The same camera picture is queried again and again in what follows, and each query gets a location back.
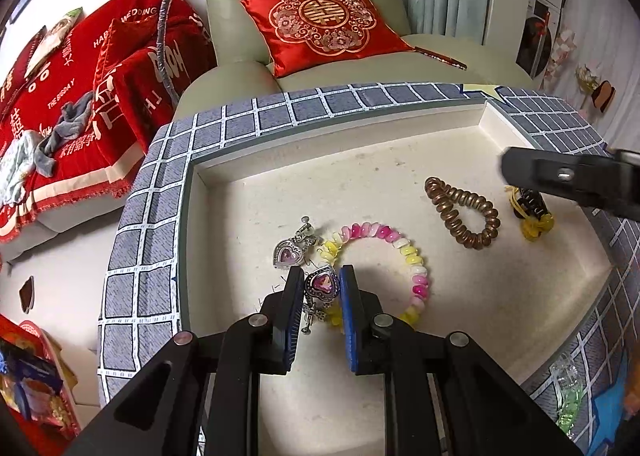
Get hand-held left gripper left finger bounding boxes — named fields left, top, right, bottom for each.
left=65, top=266, right=307, bottom=456

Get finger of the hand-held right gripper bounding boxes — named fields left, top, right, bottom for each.
left=500, top=146, right=640, bottom=221

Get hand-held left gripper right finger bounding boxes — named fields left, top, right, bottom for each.
left=339, top=265, right=586, bottom=456

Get silver heart earring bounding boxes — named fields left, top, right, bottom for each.
left=299, top=263, right=342, bottom=336
left=272, top=217, right=323, bottom=269

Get yellow hair tie with balls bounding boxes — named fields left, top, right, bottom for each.
left=505, top=185, right=556, bottom=242

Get pink and yellow bead bracelet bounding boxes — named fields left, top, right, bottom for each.
left=316, top=222, right=432, bottom=334

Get brown spiral hair tie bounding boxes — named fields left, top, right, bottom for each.
left=424, top=176, right=502, bottom=251

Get grey tray with white inside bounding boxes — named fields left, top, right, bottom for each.
left=177, top=97, right=618, bottom=456

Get decorative flower stand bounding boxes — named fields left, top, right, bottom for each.
left=575, top=64, right=616, bottom=119

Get pink and white flowers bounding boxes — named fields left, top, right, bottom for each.
left=545, top=26, right=576, bottom=82

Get white washing machine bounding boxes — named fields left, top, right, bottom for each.
left=515, top=0, right=563, bottom=82

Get white curtain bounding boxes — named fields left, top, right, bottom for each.
left=550, top=0, right=640, bottom=152

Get grey checked fabric tray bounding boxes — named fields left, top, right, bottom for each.
left=97, top=81, right=640, bottom=456

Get green translucent bangle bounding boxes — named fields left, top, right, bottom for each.
left=549, top=353, right=583, bottom=437

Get grey sofa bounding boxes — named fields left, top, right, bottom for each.
left=0, top=171, right=131, bottom=262

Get colourful snack packets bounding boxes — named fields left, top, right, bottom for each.
left=0, top=316, right=81, bottom=442

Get red embroidered cushion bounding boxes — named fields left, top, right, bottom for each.
left=240, top=0, right=418, bottom=78

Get grey garment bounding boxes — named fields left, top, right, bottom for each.
left=34, top=90, right=96, bottom=174

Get white clothes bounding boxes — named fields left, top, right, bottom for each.
left=0, top=129, right=41, bottom=207

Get red fringed pillow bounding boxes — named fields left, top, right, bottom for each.
left=94, top=15, right=168, bottom=157

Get gooseneck phone holder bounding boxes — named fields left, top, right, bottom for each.
left=155, top=0, right=187, bottom=104

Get photo print pillow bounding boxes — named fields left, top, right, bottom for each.
left=25, top=6, right=83, bottom=77

